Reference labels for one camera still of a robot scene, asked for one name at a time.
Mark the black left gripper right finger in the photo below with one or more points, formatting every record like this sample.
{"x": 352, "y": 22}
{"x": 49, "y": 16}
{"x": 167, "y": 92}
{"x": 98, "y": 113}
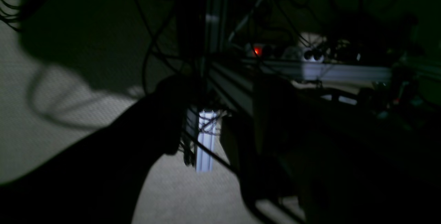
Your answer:
{"x": 344, "y": 165}

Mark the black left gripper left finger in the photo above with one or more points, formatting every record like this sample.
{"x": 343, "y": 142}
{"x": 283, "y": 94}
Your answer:
{"x": 98, "y": 179}

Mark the aluminium frame profile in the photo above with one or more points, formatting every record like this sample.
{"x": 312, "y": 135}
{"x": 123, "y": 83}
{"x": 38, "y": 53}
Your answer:
{"x": 207, "y": 132}

